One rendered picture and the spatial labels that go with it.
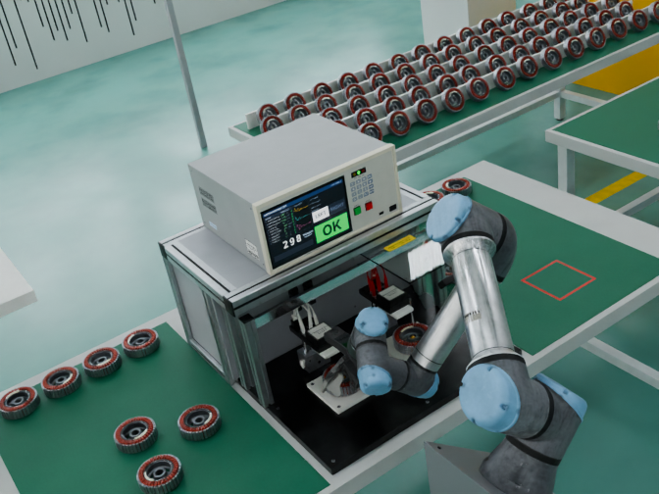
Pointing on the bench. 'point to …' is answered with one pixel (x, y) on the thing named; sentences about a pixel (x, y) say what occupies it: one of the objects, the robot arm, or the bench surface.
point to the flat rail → (313, 292)
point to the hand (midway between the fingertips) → (343, 377)
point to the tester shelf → (217, 279)
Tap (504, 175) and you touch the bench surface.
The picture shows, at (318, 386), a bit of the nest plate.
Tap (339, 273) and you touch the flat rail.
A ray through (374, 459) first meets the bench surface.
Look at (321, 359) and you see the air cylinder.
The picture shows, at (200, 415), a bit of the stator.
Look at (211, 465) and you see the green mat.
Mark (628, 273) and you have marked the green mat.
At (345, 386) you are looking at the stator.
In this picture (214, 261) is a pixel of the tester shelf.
